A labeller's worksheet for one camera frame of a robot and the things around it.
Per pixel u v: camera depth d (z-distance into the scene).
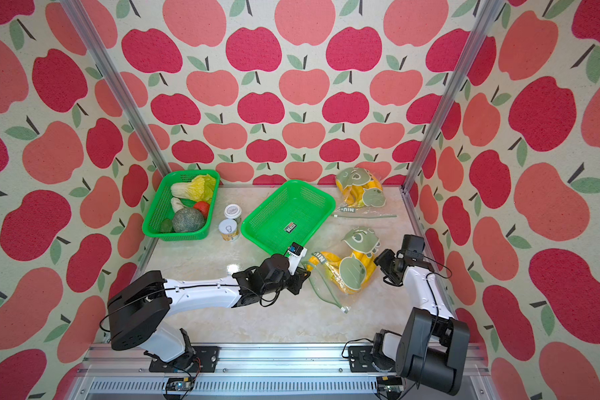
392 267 0.75
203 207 1.04
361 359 0.73
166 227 1.00
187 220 0.96
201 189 1.08
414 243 0.69
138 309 0.46
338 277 0.80
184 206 1.11
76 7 0.69
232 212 1.02
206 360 0.74
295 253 0.72
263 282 0.63
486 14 0.70
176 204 1.10
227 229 0.99
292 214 1.11
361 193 1.10
